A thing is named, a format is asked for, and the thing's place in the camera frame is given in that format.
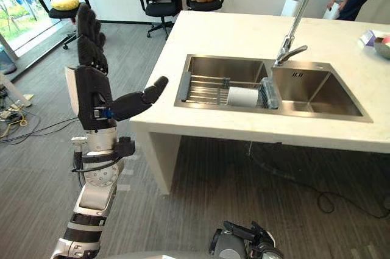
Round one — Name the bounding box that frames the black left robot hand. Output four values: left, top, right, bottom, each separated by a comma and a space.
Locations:
64, 4, 169, 132

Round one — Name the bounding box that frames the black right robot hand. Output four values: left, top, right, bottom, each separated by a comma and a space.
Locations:
223, 221, 277, 247

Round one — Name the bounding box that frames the grey sink drain rack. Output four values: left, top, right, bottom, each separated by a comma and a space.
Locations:
180, 73, 280, 110

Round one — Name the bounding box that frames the white cup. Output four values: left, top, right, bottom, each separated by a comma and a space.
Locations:
227, 85, 260, 108

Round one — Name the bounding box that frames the stainless steel double sink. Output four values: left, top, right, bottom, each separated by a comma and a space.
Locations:
174, 54, 374, 124

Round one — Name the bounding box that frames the chrome sink faucet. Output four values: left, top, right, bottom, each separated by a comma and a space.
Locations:
272, 0, 332, 68

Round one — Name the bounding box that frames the white table leg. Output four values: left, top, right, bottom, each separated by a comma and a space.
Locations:
0, 71, 35, 108

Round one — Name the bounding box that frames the yellow cushion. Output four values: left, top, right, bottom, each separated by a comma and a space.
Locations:
50, 0, 80, 11

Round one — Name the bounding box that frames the white kitchen island counter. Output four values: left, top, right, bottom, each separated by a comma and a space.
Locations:
129, 10, 390, 196

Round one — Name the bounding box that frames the purple and white box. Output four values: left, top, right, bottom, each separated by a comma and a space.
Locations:
359, 29, 382, 48

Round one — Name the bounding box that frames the grey bowl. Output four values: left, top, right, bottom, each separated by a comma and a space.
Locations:
373, 36, 390, 60

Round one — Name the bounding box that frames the white bag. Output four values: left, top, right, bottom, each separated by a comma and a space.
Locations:
323, 1, 341, 20

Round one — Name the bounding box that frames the black floor cable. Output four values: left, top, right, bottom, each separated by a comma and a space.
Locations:
0, 115, 80, 145
249, 141, 390, 220

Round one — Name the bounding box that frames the yellow cable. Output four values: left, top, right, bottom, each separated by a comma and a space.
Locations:
8, 116, 29, 129

